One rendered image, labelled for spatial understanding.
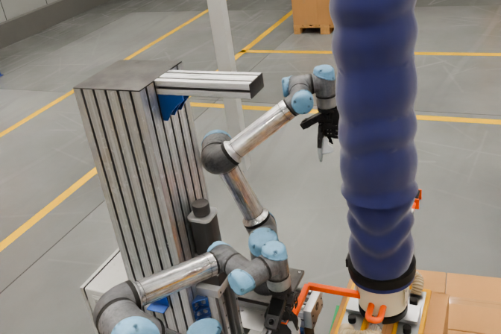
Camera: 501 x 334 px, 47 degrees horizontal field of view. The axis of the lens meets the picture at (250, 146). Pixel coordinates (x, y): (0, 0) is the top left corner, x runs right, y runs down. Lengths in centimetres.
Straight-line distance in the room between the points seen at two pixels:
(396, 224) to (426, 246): 243
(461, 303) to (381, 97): 164
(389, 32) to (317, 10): 735
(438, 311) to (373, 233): 65
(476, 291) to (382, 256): 127
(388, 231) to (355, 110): 42
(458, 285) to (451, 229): 135
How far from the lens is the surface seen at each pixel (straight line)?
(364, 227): 186
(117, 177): 194
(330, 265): 411
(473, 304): 306
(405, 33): 159
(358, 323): 217
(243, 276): 172
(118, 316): 158
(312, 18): 895
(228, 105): 505
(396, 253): 192
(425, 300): 227
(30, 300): 449
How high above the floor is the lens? 260
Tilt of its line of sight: 27 degrees down
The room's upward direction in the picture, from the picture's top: 8 degrees counter-clockwise
